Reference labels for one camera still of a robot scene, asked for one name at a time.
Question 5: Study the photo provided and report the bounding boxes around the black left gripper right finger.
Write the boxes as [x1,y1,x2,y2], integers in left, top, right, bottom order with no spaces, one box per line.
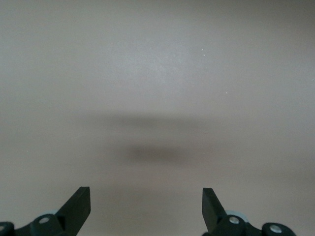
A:
[202,188,296,236]

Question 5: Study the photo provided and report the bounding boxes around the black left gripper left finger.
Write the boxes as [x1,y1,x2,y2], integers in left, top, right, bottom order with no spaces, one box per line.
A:
[0,186,91,236]

